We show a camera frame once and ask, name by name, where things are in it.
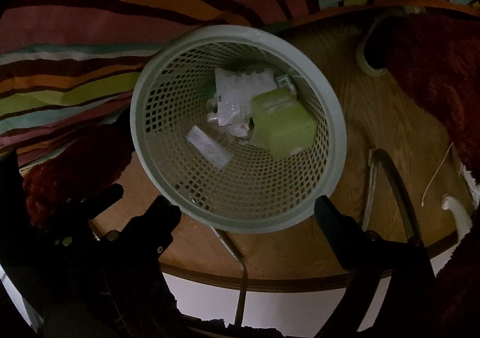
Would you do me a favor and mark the white toilet cover packet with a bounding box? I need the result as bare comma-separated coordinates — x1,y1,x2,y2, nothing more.
207,67,278,139

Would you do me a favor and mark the small white barcode box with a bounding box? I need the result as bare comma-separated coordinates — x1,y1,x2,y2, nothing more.
186,125,232,169

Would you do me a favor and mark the white mesh waste basket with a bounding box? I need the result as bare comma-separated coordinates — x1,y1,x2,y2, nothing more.
130,25,347,233

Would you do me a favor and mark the small green cube box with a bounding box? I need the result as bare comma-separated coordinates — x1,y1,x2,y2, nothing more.
249,88,317,160

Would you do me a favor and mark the red fluffy rug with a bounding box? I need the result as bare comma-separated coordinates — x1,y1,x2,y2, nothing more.
23,12,479,226

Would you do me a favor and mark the striped colourful bed sheet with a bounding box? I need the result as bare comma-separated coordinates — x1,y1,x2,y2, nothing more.
1,0,479,163

